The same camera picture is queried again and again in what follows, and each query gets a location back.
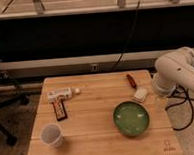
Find green ceramic bowl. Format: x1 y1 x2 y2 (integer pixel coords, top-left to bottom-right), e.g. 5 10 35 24
113 101 150 137

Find white sponge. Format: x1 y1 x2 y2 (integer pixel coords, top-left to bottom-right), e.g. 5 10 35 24
133 88 148 102

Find wall power outlet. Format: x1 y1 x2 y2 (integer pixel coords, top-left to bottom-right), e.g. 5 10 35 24
91 64 99 72

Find brown chocolate bar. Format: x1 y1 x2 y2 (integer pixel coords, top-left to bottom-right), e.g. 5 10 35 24
53 99 67 121

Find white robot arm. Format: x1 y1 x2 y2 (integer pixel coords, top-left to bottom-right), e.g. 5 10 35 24
151 47 194 97

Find white toothpaste tube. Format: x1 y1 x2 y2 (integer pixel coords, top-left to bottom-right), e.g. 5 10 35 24
47 88 81 102

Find white plastic cup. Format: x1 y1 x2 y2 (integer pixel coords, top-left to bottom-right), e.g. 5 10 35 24
40 123 64 148

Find black office chair base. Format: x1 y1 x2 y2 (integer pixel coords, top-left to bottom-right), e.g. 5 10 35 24
0 58 33 147

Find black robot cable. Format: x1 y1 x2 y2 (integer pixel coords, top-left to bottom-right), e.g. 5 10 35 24
163 84 194 132

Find red-handled tool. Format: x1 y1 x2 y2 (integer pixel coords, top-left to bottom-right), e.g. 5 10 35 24
126 74 137 88

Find black hanging cable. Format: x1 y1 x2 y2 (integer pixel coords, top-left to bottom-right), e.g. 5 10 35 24
104 0 146 73

